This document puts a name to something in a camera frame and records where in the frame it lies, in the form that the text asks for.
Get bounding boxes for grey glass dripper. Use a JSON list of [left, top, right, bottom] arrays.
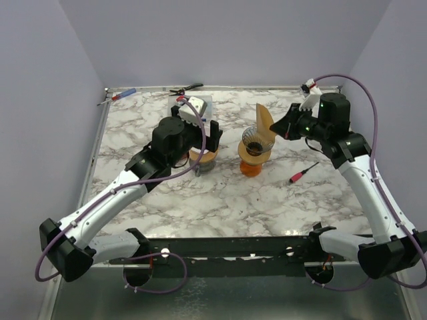
[[242, 125, 274, 157]]

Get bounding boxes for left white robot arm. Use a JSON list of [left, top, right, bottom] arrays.
[[39, 116, 223, 282]]

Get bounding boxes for red blue screwdriver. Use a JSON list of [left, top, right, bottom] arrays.
[[97, 88, 136, 106]]

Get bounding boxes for orange glass carafe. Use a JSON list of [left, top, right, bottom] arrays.
[[240, 161, 262, 177]]

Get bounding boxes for clear plastic screw organizer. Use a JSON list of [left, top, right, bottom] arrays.
[[167, 94, 214, 122]]

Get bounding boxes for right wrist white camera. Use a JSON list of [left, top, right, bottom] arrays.
[[299, 79, 322, 111]]

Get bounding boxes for pink handled tool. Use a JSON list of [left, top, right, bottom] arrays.
[[289, 162, 319, 184]]

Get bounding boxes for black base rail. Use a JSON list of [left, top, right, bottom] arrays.
[[110, 235, 343, 278]]

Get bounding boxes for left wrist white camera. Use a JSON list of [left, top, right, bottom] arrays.
[[175, 96, 207, 126]]

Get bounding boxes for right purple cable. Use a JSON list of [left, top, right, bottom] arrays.
[[306, 73, 427, 291]]

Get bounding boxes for brown paper coffee filter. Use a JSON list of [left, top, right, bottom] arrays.
[[256, 103, 276, 143]]

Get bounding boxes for black pliers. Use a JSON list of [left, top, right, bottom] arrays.
[[169, 83, 203, 96]]

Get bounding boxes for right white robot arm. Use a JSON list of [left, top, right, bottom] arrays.
[[270, 93, 426, 279]]

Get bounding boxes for wrist white camera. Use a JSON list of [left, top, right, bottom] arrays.
[[175, 96, 207, 126], [299, 79, 322, 111]]

